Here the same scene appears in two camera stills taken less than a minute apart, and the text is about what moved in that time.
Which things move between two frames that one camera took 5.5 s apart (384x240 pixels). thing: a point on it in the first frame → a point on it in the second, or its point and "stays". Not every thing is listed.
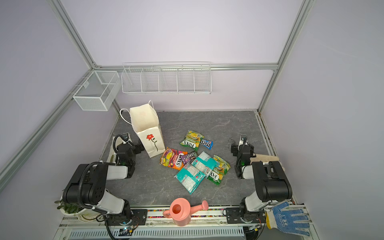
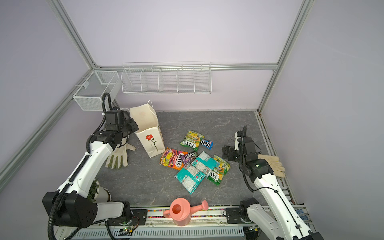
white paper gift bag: x=145 y=121 stays
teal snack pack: x=204 y=163 stays
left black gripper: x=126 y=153 → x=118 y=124
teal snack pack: x=190 y=177 stays
